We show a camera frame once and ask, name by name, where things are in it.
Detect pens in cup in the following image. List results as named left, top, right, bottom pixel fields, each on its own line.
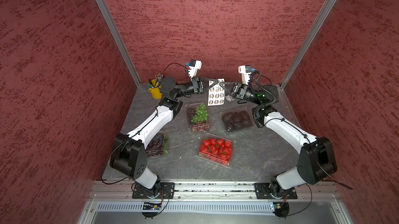
left=148, top=73, right=163, bottom=89

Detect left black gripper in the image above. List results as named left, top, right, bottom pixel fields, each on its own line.
left=174, top=77, right=218, bottom=98

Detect front aluminium rail frame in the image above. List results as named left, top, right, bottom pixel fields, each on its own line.
left=78, top=180, right=353, bottom=224

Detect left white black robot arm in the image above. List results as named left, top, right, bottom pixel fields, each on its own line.
left=110, top=77, right=219, bottom=198

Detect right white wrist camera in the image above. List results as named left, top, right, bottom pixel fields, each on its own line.
left=238, top=65, right=255, bottom=85

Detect right aluminium corner post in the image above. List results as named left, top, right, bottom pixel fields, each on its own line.
left=280, top=0, right=337, bottom=90

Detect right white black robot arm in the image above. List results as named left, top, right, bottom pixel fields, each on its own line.
left=219, top=82, right=337, bottom=199

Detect mixed grapes clear box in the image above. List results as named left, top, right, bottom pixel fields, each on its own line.
left=186, top=103, right=211, bottom=132

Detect aluminium corner post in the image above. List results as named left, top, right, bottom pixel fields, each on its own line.
left=95, top=0, right=141, bottom=87
left=280, top=0, right=337, bottom=90

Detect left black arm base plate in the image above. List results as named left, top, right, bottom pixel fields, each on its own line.
left=132, top=182, right=175, bottom=200

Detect strawberries clear box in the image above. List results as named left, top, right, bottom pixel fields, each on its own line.
left=197, top=133, right=234, bottom=168

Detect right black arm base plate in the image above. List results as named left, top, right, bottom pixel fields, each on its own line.
left=254, top=182, right=298, bottom=200

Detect left aluminium corner post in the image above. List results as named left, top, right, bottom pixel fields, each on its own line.
left=95, top=0, right=141, bottom=87

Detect dark plums clear box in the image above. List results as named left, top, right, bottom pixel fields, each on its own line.
left=221, top=107, right=253, bottom=132

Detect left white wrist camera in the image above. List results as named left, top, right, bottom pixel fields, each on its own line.
left=187, top=60, right=202, bottom=78

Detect dark grapes clear box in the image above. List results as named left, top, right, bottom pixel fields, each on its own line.
left=145, top=132, right=169, bottom=158

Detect yellow pen cup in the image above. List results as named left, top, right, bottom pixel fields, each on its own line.
left=148, top=87, right=162, bottom=99

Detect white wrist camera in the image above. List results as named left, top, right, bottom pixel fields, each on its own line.
left=187, top=60, right=202, bottom=78
left=238, top=65, right=255, bottom=85

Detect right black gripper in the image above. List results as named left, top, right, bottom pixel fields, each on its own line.
left=220, top=81, right=263, bottom=105

